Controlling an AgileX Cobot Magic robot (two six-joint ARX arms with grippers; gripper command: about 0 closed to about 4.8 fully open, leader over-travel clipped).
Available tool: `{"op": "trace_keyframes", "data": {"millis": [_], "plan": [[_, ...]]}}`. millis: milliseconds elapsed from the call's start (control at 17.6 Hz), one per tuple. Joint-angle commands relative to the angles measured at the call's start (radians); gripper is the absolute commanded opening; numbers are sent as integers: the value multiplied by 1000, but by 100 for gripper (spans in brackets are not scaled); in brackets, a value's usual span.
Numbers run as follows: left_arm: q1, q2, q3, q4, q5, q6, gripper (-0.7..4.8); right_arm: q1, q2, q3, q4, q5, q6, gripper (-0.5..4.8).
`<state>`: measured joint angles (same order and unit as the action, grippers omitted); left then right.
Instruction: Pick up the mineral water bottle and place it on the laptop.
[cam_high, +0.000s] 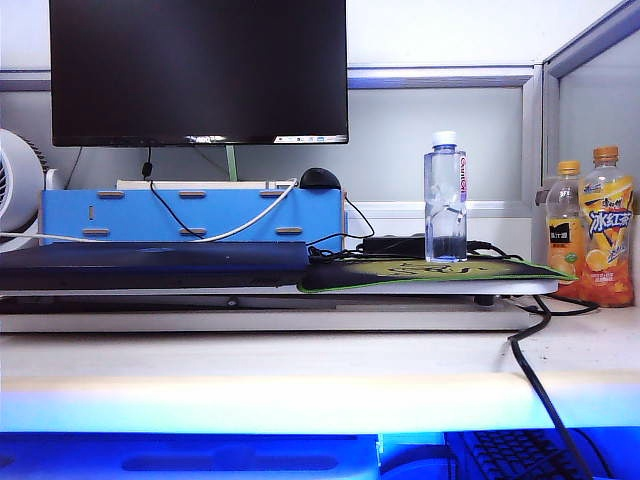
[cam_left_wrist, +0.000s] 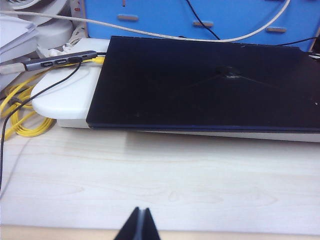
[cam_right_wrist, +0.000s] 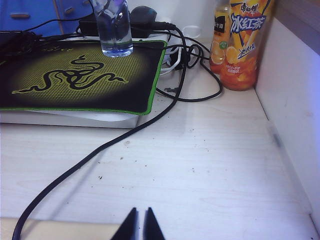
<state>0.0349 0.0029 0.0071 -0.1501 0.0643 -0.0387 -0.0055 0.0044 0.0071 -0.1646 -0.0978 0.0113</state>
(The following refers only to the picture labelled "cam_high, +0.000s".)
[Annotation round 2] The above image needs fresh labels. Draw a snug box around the clear mineral water bottle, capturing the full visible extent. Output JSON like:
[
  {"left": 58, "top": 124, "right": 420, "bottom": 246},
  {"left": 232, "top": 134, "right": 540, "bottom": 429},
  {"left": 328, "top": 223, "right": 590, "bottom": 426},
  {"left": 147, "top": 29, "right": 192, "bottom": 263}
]
[{"left": 423, "top": 130, "right": 469, "bottom": 264}]

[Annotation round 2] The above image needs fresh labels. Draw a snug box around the small orange juice bottle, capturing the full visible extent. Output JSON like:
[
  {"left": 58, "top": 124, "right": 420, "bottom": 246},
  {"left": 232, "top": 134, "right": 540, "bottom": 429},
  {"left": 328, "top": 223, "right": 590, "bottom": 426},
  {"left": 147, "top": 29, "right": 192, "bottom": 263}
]
[{"left": 544, "top": 160, "right": 586, "bottom": 287}]

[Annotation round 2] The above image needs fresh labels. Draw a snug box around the large iced tea bottle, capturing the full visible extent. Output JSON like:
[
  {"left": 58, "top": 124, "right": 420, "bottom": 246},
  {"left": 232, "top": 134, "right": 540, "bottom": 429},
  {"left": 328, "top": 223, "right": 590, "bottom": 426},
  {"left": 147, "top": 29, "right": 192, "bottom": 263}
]
[{"left": 578, "top": 145, "right": 637, "bottom": 308}]

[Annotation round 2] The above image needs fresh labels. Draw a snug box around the black computer mouse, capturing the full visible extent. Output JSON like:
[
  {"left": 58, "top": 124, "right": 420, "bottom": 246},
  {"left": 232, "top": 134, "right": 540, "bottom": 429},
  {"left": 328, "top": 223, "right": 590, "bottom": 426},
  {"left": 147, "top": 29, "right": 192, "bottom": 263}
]
[{"left": 298, "top": 167, "right": 343, "bottom": 191}]

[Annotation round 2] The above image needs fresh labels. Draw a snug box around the black power adapter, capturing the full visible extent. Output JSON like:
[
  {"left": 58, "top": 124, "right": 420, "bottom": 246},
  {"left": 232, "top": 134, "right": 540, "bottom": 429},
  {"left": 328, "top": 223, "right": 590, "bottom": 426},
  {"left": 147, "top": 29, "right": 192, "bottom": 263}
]
[{"left": 362, "top": 235, "right": 427, "bottom": 254}]

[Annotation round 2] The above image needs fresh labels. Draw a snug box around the white desk riser platform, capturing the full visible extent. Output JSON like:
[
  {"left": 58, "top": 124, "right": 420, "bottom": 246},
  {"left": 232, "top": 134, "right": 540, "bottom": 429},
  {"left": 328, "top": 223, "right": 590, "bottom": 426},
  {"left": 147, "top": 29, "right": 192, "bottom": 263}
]
[{"left": 0, "top": 277, "right": 560, "bottom": 334}]

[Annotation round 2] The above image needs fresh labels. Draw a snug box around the blue plastic monitor stand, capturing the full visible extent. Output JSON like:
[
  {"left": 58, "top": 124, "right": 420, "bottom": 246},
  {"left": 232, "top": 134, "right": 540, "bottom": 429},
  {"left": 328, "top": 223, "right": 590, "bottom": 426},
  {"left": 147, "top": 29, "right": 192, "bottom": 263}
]
[{"left": 40, "top": 188, "right": 347, "bottom": 252}]

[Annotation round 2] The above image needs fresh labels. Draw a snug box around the white box behind organizer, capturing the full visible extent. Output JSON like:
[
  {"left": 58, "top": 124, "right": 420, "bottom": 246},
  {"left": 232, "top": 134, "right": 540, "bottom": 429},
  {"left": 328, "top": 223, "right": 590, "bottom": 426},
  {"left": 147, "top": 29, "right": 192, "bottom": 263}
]
[{"left": 116, "top": 177, "right": 301, "bottom": 192}]

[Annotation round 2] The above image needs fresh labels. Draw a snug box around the black green-edged mouse pad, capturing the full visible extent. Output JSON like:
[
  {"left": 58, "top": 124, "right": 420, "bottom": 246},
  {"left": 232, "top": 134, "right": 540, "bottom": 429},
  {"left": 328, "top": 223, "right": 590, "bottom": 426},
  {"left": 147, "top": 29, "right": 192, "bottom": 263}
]
[{"left": 297, "top": 254, "right": 580, "bottom": 294}]

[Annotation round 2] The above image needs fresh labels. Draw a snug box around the dark blue flat board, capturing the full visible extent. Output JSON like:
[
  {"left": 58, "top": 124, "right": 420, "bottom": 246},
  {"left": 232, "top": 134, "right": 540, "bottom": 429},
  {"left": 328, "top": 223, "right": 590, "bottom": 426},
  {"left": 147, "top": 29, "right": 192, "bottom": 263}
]
[{"left": 0, "top": 241, "right": 311, "bottom": 292}]

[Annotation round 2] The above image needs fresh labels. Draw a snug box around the black computer monitor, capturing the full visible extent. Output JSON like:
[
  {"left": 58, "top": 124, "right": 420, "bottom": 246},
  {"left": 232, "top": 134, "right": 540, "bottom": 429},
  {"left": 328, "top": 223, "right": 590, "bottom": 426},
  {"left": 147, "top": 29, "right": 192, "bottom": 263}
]
[{"left": 48, "top": 0, "right": 350, "bottom": 148}]

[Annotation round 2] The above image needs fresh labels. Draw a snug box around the blue plastic panel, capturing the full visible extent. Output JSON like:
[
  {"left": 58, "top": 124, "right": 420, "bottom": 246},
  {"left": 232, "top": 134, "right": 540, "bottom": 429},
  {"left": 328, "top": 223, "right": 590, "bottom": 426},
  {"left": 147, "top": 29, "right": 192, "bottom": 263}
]
[{"left": 0, "top": 431, "right": 380, "bottom": 480}]

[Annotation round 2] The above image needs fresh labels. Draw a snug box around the black keyboard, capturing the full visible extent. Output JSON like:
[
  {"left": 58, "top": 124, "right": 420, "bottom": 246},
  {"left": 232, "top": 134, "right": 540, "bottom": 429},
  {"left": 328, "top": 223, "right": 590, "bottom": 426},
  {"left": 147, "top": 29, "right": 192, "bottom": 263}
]
[{"left": 462, "top": 429, "right": 594, "bottom": 480}]

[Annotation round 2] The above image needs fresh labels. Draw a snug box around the white desk fan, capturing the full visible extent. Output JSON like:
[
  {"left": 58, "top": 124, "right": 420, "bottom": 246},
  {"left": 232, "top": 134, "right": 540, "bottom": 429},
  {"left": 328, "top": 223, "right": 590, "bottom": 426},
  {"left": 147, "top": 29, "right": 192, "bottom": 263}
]
[{"left": 0, "top": 128, "right": 46, "bottom": 254}]

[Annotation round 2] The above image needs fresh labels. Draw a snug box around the thin black mouse cable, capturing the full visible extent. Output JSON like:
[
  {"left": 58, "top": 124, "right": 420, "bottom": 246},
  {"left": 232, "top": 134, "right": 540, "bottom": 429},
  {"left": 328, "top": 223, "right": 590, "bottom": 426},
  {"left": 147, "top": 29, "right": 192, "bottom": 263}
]
[{"left": 307, "top": 196, "right": 376, "bottom": 261}]

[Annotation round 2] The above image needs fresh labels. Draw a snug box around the white cable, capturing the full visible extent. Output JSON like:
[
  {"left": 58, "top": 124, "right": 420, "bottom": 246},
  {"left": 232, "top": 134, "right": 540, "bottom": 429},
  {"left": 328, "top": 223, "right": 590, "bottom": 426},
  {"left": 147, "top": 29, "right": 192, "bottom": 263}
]
[{"left": 0, "top": 177, "right": 300, "bottom": 244}]

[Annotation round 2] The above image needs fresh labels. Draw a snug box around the thin black monitor cable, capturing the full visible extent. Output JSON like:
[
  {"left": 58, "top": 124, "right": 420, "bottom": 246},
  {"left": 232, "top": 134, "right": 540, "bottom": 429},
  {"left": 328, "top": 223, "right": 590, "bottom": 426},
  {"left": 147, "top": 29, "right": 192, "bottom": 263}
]
[{"left": 141, "top": 146, "right": 195, "bottom": 235}]

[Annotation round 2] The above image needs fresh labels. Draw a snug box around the grey cubicle partition frame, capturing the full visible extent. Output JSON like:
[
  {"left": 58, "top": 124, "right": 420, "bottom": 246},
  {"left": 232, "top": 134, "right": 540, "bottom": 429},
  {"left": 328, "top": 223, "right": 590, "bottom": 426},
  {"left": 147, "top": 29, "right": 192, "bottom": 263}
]
[{"left": 0, "top": 0, "right": 640, "bottom": 206}]

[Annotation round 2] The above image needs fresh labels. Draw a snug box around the thick black cable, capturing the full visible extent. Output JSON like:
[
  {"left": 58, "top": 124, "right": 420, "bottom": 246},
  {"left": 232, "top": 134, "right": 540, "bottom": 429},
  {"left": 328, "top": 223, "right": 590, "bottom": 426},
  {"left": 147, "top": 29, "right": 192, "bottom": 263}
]
[{"left": 508, "top": 294, "right": 597, "bottom": 480}]

